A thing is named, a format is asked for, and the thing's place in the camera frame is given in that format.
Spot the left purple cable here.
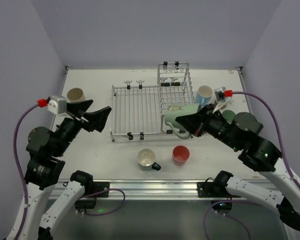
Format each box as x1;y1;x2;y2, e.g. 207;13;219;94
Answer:
12;98;126;240

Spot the aluminium mounting rail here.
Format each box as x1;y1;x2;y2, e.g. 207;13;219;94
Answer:
49;178;273;201

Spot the dark teal mug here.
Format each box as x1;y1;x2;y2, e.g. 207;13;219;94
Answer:
137;148;162;171

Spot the silver wire dish rack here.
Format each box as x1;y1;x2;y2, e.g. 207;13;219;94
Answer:
110;61;195;141

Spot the light blue mug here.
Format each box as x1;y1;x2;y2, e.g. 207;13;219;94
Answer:
195;85;214;105

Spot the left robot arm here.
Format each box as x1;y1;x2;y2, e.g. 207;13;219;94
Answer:
7;95;112;240

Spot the sage green mug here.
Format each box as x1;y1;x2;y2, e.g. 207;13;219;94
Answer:
164;103;201;140

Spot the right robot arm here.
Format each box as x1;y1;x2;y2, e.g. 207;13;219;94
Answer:
175;104;300;231

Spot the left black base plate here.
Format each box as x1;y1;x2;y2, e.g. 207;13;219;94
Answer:
91;181;110;198

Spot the controller box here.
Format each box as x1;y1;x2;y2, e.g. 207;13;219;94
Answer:
212;202;233;215
74;200;96;213

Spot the left controller box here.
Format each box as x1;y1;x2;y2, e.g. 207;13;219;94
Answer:
74;200;96;213

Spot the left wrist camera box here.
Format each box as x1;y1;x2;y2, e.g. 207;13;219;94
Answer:
47;95;67;116

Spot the light green cup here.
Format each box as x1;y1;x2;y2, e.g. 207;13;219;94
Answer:
222;109;236;124

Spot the right controller box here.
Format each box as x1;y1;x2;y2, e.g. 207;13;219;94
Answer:
212;202;233;215

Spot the pink cup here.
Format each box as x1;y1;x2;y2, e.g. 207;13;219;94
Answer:
172;145;190;166

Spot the tall beige cup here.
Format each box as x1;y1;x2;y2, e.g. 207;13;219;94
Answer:
66;87;86;103

